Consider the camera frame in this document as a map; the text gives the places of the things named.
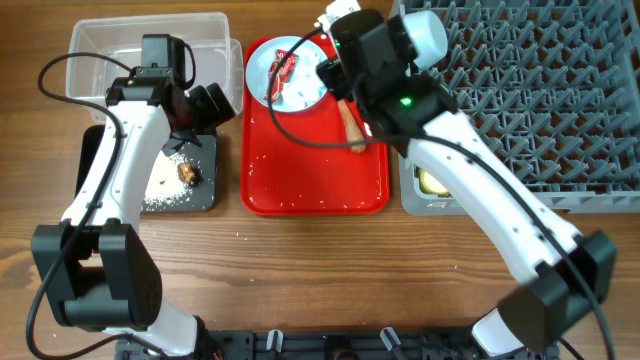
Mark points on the black waste tray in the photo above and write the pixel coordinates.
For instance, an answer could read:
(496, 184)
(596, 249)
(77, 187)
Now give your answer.
(203, 155)

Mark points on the red serving tray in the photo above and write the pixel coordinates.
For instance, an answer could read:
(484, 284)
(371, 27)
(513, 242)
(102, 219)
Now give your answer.
(290, 165)

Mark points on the white rice pile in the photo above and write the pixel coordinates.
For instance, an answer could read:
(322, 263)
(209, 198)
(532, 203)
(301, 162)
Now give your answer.
(165, 189)

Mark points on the brown food chunk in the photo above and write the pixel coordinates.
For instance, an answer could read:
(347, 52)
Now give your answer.
(188, 174)

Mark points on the clear plastic bin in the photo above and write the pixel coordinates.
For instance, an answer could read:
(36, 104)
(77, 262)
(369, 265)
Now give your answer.
(218, 56)

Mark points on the crumpled white tissue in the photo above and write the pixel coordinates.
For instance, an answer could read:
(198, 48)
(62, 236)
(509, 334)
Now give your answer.
(304, 88)

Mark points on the light blue plate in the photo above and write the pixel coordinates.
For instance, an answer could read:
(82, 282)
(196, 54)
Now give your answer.
(256, 73)

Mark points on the grey dishwasher rack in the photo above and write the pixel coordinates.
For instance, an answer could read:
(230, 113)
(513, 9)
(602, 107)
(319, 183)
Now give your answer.
(552, 88)

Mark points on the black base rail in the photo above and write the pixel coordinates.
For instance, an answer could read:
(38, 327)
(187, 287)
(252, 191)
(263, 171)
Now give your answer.
(428, 344)

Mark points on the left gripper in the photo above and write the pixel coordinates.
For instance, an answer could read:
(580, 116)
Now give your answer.
(211, 116)

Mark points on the red snack wrapper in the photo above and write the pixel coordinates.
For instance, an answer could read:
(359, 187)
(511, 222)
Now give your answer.
(282, 76)

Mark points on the yellow plastic cup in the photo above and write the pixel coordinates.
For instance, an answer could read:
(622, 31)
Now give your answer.
(428, 184)

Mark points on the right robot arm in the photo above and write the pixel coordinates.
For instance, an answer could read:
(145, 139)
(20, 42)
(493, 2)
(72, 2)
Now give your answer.
(562, 274)

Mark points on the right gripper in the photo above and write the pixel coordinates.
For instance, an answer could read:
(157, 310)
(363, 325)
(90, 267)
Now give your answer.
(400, 45)

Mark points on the mint green bowl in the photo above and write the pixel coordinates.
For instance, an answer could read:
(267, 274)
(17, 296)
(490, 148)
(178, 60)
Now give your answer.
(429, 37)

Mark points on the orange carrot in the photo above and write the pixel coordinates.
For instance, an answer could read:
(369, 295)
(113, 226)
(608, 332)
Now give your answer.
(352, 130)

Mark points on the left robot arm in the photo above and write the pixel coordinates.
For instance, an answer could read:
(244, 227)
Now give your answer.
(96, 274)

